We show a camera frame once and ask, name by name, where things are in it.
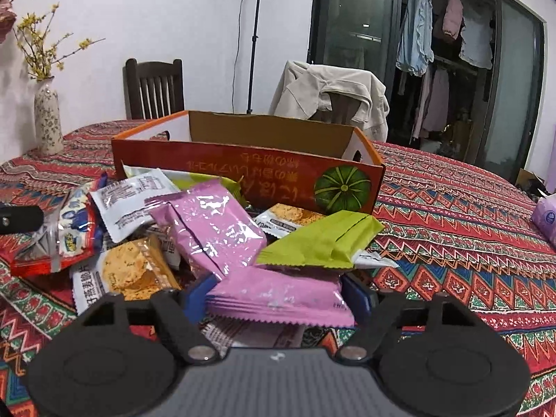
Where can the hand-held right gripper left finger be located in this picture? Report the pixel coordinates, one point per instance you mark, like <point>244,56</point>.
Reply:
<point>200,297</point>

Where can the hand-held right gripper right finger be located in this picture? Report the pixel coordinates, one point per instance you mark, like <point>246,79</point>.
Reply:
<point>358,297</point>

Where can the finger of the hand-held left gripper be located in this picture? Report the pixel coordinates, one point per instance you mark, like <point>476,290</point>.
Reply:
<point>21,218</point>

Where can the small white snack packet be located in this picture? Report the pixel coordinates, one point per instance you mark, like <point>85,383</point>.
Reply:
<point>373,260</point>

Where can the red and blue snack packet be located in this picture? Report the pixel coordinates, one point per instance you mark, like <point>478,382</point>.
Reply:
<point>74,226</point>

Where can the green snack packet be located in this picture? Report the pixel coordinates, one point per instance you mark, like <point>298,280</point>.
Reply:
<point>317,243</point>

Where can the purple snack packet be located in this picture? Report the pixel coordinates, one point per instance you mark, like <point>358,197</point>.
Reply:
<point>278,291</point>
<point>208,221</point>

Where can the white biscuit packet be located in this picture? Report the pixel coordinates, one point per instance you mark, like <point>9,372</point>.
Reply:
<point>286,217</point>
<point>126,265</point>

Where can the yellow-green and white snack packet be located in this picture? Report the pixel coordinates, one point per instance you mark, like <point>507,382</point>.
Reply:
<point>195,179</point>

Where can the orange cardboard box pumpkin print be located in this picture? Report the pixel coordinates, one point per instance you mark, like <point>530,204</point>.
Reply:
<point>260,169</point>

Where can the floral ceramic vase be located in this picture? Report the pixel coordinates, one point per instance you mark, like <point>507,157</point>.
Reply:
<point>47,117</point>

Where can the yellow flower branches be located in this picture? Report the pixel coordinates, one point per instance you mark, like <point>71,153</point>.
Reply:
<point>40,71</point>

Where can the brown wooden chair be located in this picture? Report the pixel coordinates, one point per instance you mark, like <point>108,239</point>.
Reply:
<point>339,108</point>

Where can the dark wooden chair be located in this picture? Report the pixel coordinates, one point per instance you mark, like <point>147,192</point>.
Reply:
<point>152,69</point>

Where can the dried pink flowers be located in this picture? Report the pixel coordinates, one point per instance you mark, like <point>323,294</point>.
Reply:
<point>5,19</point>

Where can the purple tissue pack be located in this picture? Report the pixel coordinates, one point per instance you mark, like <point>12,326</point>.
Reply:
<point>546,217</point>

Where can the open brown cardboard box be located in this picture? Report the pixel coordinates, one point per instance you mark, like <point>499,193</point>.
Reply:
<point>525,178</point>

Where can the pale pink hanging clothes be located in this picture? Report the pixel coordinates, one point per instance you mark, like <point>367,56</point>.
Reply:
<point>436,100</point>

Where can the beige jacket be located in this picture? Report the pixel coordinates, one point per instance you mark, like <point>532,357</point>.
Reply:
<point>304,87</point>

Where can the black studio light stand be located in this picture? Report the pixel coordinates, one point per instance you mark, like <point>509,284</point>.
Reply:
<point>256,30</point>

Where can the light blue hanging shirt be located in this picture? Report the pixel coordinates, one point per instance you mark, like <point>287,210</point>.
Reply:
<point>415,30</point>

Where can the white hanging garment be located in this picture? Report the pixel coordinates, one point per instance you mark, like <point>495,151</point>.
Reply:
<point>475,43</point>

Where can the wardrobe with hanging clothes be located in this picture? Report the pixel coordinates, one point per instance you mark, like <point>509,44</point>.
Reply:
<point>347,17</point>

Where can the pink hanging garment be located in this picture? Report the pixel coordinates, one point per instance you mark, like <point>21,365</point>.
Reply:
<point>453,17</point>

